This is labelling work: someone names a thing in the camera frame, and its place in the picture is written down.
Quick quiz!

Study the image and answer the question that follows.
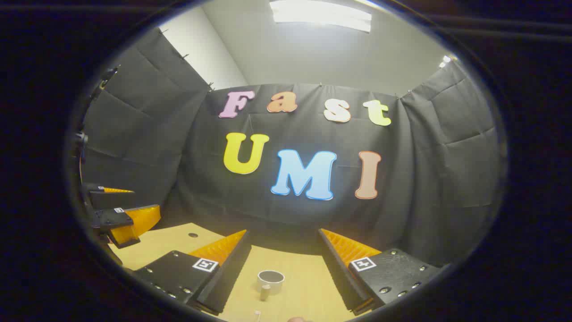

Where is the black backdrop cloth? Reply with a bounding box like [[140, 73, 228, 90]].
[[80, 27, 501, 269]]

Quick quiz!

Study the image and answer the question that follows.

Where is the wooden desktop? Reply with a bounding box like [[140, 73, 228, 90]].
[[107, 222, 371, 322]]

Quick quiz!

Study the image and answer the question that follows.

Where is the white cup with wooden handle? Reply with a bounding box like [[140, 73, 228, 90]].
[[257, 270, 286, 301]]

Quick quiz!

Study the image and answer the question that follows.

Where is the ceiling light panel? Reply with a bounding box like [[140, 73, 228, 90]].
[[269, 0, 372, 33]]

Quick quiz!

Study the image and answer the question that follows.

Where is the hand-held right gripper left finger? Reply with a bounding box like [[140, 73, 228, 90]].
[[133, 229, 252, 316]]

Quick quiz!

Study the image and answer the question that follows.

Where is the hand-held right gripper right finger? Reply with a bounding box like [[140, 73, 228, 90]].
[[318, 228, 443, 316]]

